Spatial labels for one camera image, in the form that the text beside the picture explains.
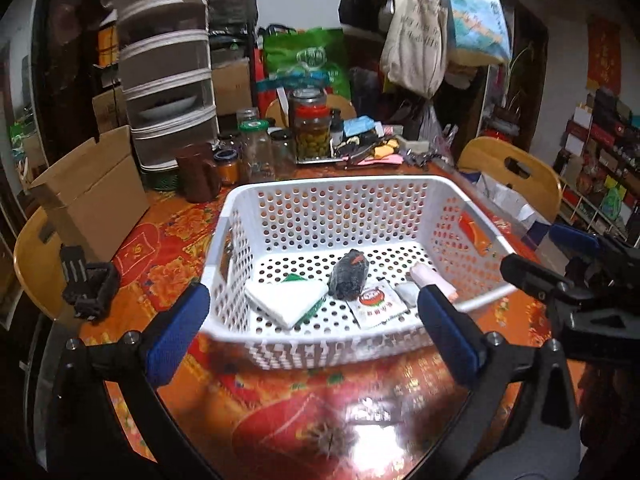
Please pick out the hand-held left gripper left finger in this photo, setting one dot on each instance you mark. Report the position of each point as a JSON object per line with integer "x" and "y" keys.
{"x": 175, "y": 335}

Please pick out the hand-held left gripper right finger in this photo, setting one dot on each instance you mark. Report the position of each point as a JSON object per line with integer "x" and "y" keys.
{"x": 450, "y": 335}

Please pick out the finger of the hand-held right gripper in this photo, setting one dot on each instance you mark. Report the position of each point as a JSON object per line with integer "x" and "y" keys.
{"x": 535, "y": 275}
{"x": 575, "y": 240}

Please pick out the small white soft packet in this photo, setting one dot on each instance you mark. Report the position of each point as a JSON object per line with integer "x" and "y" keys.
{"x": 407, "y": 292}

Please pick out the white packet with red print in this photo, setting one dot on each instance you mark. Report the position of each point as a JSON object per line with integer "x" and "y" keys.
{"x": 377, "y": 305}

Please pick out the black patterned soft pouch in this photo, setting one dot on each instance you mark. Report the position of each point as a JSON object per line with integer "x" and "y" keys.
{"x": 347, "y": 276}

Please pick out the green foil packet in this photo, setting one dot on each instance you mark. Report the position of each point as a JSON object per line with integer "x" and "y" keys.
{"x": 296, "y": 278}

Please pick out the white perforated plastic basket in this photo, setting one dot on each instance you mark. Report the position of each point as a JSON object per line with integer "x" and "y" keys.
{"x": 320, "y": 220}

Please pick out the white blue paper bag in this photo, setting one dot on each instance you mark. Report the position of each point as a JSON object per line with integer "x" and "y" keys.
{"x": 505, "y": 200}

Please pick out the white storage shelf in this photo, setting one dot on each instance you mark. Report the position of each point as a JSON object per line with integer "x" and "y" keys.
{"x": 600, "y": 160}

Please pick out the wooden chair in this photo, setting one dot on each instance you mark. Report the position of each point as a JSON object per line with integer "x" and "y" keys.
{"x": 515, "y": 170}
{"x": 35, "y": 265}

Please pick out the green plastic basket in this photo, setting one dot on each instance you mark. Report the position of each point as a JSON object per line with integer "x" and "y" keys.
{"x": 160, "y": 181}

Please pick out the open cardboard box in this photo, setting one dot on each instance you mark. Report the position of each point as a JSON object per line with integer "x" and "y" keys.
{"x": 90, "y": 195}

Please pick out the dark brown jar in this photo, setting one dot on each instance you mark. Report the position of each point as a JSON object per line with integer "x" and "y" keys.
{"x": 197, "y": 172}

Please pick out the small orange jar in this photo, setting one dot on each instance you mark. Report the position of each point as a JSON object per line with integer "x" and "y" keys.
{"x": 226, "y": 167}

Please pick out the clear plastic bag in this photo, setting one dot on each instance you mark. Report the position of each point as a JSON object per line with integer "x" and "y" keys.
{"x": 434, "y": 125}

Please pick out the clear glass jar green lid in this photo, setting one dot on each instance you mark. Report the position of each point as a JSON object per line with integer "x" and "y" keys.
{"x": 257, "y": 150}

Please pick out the light blue packet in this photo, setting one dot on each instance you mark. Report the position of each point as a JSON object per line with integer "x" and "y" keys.
{"x": 359, "y": 125}

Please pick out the blue white printed bag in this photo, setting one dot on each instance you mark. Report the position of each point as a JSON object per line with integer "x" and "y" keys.
{"x": 475, "y": 20}

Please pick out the glass jar with red label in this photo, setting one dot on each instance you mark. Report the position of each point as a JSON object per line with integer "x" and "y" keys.
{"x": 312, "y": 125}

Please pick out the beige canvas tote bag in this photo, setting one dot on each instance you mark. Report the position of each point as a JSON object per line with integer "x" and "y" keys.
{"x": 415, "y": 45}

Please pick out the small cardboard box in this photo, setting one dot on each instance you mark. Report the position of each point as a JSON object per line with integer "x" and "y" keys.
{"x": 232, "y": 86}

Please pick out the tiered mesh food cover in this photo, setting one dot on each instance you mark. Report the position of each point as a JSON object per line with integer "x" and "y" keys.
{"x": 165, "y": 75}

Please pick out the green shopping bag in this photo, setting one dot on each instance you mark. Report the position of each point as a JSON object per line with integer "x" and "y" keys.
{"x": 307, "y": 60}

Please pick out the dark mirrored wardrobe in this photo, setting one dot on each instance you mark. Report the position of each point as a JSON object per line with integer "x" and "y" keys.
{"x": 70, "y": 35}

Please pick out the red wall hanging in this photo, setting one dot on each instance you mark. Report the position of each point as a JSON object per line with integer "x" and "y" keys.
{"x": 602, "y": 55}

